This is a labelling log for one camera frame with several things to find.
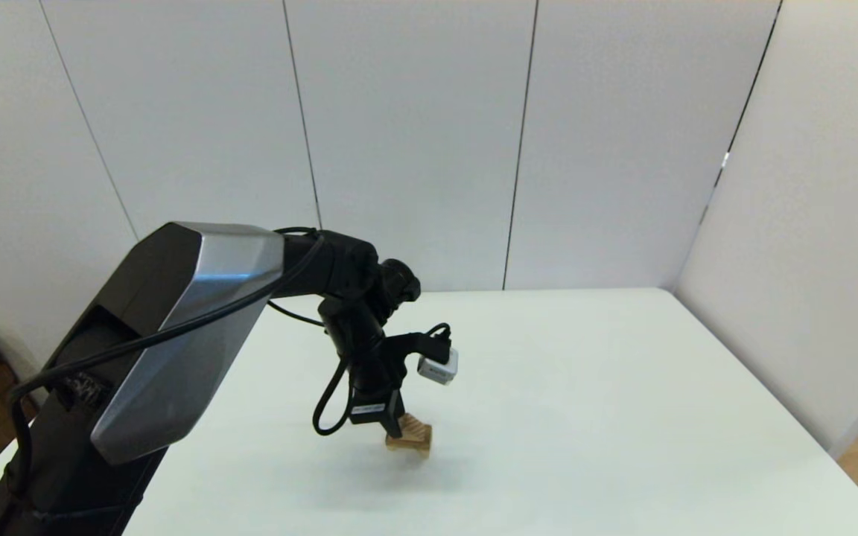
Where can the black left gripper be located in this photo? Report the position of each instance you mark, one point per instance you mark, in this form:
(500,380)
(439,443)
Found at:
(375,394)

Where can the rectangular wooden building block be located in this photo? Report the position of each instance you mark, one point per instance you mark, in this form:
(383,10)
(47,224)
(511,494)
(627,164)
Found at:
(393,443)

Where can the triangular wooden building block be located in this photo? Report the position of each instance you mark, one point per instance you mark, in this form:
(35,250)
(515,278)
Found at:
(415,428)

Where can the arched wooden building block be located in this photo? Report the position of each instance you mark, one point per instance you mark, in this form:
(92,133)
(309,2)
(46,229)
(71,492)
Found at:
(423,451)

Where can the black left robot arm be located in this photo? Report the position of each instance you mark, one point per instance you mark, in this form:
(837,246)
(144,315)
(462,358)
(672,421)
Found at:
(213,253)

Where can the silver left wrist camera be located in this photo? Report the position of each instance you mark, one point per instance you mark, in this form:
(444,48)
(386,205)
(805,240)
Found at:
(438,366)

